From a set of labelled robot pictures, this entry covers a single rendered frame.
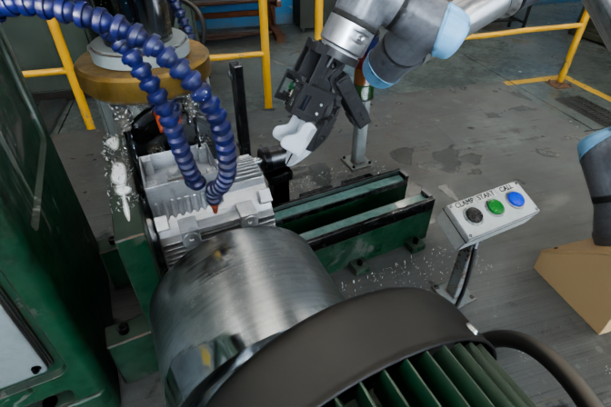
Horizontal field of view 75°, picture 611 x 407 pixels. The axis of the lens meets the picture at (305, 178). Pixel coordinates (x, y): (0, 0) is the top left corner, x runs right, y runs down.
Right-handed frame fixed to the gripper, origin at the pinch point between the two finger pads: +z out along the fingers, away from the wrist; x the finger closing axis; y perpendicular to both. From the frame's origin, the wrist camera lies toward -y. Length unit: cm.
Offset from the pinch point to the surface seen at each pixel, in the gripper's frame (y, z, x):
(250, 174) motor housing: 4.9, 6.2, -3.0
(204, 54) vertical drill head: 20.8, -11.1, -2.0
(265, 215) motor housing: 1.9, 10.6, 2.8
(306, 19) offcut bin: -223, -18, -417
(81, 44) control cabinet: 10, 81, -320
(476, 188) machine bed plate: -71, -2, -9
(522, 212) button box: -34.0, -10.5, 22.0
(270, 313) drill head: 15.2, 5.3, 29.5
